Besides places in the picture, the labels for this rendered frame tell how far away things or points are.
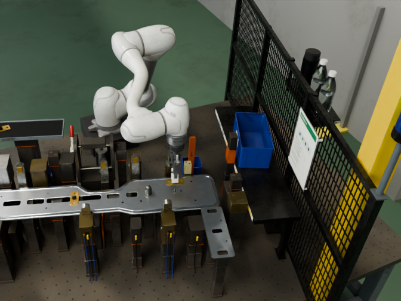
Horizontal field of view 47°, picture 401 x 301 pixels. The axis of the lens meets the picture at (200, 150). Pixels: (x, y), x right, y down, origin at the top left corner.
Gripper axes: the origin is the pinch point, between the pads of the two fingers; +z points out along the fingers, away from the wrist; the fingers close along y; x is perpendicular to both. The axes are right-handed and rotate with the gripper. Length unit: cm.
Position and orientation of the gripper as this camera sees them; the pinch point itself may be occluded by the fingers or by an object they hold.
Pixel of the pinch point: (175, 175)
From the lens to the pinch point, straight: 215.9
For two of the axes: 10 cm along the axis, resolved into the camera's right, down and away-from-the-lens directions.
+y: 1.7, 6.3, -7.6
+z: -0.6, 7.7, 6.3
